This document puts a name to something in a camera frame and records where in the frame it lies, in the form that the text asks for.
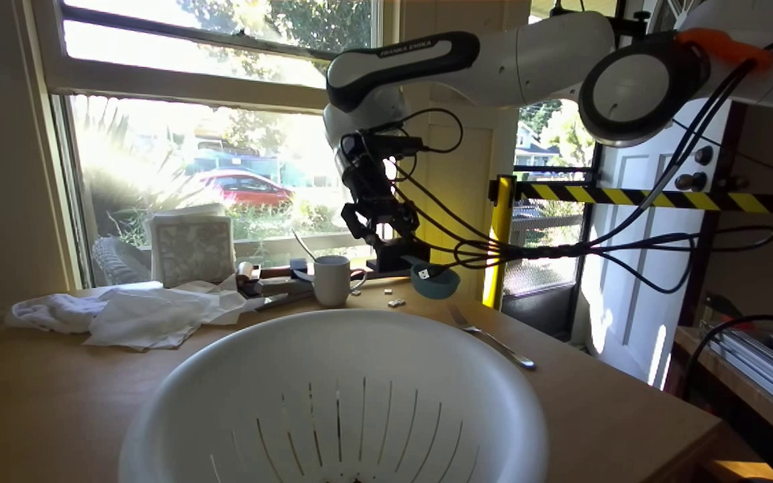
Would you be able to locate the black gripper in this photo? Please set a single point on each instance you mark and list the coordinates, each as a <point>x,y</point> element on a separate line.
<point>375,213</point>

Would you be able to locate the blue measuring spoon with holder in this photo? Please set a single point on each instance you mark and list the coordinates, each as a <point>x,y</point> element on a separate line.
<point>430,279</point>

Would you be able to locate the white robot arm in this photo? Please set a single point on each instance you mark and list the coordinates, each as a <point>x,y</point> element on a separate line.
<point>623,92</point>

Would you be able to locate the metal spoon in mug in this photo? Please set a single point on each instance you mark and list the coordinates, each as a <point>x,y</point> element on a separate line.
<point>307,249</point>

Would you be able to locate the white plastic colander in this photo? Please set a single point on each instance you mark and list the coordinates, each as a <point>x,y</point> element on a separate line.
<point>343,398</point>

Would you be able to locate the silver fork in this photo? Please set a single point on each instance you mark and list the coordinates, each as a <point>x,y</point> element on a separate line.
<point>516,358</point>

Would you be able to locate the white crumpled cloth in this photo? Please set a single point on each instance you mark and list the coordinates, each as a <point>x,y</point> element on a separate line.
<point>136,314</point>

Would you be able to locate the yellow black striped bar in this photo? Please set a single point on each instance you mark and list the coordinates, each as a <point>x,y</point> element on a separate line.
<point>674,198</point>

